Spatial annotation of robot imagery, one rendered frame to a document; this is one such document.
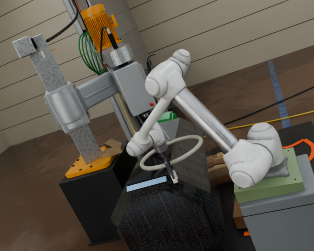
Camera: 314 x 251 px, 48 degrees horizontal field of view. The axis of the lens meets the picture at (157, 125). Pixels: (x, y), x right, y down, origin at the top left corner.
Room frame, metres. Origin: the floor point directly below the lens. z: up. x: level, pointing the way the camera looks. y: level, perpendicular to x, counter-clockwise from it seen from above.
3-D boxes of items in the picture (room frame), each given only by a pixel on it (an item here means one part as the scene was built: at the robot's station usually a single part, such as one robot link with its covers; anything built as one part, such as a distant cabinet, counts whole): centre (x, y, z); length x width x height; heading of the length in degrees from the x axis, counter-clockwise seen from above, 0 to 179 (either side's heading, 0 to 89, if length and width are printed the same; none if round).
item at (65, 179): (3.40, 0.71, 0.37); 0.66 x 0.66 x 0.74; 71
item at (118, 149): (3.27, 0.49, 0.81); 0.20 x 0.10 x 0.05; 79
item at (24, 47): (3.26, 0.77, 2.00); 0.20 x 0.18 x 0.15; 71
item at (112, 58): (3.37, 0.09, 1.62); 0.96 x 0.25 x 0.17; 6
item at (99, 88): (3.49, 0.53, 1.37); 0.74 x 0.34 x 0.25; 116
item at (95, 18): (3.68, 0.11, 1.90); 0.31 x 0.28 x 0.40; 96
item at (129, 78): (3.11, 0.06, 1.32); 0.36 x 0.22 x 0.45; 6
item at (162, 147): (2.17, 0.03, 1.07); 0.09 x 0.09 x 0.06
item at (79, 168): (3.40, 0.71, 0.76); 0.49 x 0.49 x 0.05; 71
